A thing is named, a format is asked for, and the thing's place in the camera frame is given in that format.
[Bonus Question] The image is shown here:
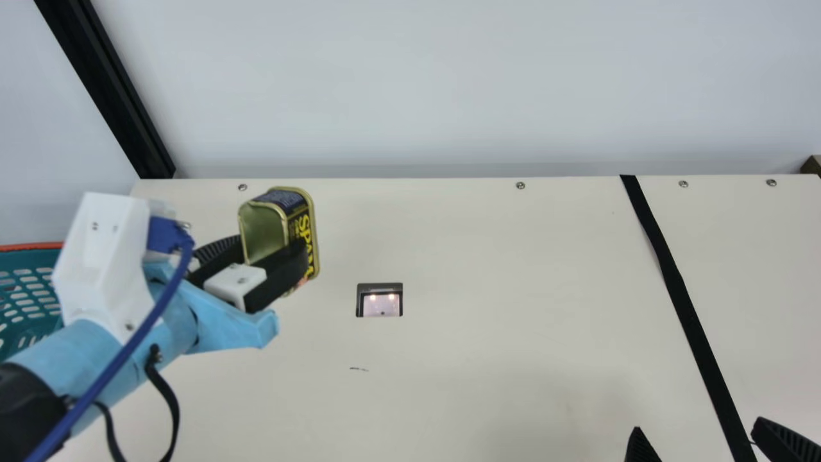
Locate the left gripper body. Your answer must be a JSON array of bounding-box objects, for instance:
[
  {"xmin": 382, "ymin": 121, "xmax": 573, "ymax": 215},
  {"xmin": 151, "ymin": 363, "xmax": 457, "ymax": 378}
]
[{"xmin": 9, "ymin": 257, "xmax": 280, "ymax": 438}]

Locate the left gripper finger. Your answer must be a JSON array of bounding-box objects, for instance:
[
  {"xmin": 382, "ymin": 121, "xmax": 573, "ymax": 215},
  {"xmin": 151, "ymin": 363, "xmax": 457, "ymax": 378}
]
[
  {"xmin": 204, "ymin": 243, "xmax": 310, "ymax": 314},
  {"xmin": 185, "ymin": 234, "xmax": 246, "ymax": 287}
]

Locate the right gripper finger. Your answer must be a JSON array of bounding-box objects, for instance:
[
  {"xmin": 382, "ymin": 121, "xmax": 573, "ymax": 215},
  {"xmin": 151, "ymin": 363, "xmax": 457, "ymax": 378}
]
[
  {"xmin": 625, "ymin": 425, "xmax": 662, "ymax": 462},
  {"xmin": 750, "ymin": 415, "xmax": 821, "ymax": 462}
]

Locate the rectangular tin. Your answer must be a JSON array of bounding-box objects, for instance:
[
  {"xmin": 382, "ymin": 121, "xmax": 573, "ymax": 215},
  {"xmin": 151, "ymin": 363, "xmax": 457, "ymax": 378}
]
[{"xmin": 237, "ymin": 186, "xmax": 320, "ymax": 284}]

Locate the black strip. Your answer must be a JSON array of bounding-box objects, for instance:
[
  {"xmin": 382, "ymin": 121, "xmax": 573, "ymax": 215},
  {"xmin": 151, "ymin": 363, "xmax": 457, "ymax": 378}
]
[{"xmin": 619, "ymin": 174, "xmax": 759, "ymax": 462}]

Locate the teal shopping basket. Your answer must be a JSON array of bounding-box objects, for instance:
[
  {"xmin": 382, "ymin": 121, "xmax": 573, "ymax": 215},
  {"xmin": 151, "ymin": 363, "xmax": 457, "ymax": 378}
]
[{"xmin": 0, "ymin": 242, "xmax": 66, "ymax": 361}]

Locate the blue cable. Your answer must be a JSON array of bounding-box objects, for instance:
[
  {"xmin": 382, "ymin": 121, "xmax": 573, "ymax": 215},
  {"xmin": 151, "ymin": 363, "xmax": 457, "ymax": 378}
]
[{"xmin": 24, "ymin": 214, "xmax": 196, "ymax": 462}]

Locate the black cable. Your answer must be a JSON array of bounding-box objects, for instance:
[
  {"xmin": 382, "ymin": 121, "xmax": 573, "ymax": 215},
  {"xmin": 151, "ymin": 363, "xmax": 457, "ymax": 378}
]
[{"xmin": 96, "ymin": 345, "xmax": 182, "ymax": 462}]

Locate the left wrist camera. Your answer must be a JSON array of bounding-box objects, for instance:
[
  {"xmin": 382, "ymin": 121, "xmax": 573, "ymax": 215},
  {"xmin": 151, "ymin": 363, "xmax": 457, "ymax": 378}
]
[{"xmin": 52, "ymin": 191, "xmax": 178, "ymax": 345}]

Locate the black post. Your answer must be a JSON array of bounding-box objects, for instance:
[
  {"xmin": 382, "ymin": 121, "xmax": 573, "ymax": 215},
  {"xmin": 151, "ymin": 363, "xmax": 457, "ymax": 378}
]
[{"xmin": 35, "ymin": 0, "xmax": 176, "ymax": 180}]

